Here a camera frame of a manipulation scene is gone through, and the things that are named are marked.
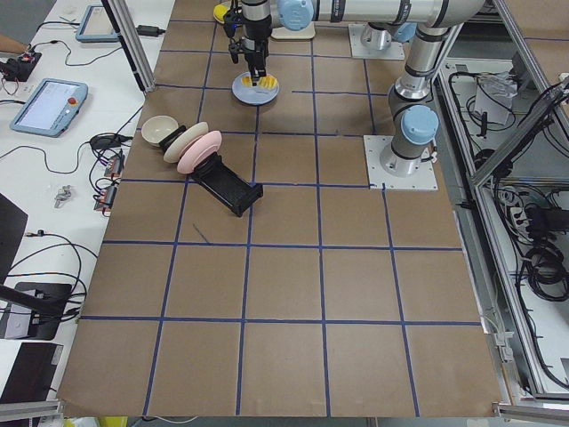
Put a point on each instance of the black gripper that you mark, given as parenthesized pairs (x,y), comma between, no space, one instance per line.
(254,32)

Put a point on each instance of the yellow croissant bread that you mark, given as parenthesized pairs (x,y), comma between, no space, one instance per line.
(262,85)

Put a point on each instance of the light blue plate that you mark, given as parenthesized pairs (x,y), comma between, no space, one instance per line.
(249,96)

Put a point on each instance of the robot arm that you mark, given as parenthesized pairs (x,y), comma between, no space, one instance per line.
(415,123)
(249,25)

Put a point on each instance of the pink plate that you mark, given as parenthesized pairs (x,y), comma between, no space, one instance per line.
(199,151)

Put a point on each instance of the cream plate in rack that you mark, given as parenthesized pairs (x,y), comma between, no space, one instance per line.
(179,145)

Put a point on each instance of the white rectangular tray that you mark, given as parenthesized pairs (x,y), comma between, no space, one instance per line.
(285,34)

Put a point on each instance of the yellow lemon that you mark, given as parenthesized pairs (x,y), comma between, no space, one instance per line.
(219,12)

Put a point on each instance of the cream bowl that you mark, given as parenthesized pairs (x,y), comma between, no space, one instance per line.
(156,128)

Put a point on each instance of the black power adapter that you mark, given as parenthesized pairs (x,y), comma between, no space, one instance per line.
(146,30)

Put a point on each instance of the black dish rack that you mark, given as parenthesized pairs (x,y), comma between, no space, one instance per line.
(220,181)

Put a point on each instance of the far blue teach pendant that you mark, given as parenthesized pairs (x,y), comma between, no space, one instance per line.
(95,26)

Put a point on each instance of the blue teach pendant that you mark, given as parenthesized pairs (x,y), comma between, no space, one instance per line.
(95,26)
(51,108)

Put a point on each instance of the near blue teach pendant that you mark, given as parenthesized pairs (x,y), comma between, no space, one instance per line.
(51,108)

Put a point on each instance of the metal clamp piece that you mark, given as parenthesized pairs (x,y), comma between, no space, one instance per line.
(64,193)

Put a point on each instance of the black monitor stand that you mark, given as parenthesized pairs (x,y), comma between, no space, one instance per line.
(34,310)

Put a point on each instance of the aluminium frame post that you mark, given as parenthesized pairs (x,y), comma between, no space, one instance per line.
(122,23)

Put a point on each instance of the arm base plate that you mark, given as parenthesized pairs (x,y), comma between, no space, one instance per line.
(388,171)
(367,42)

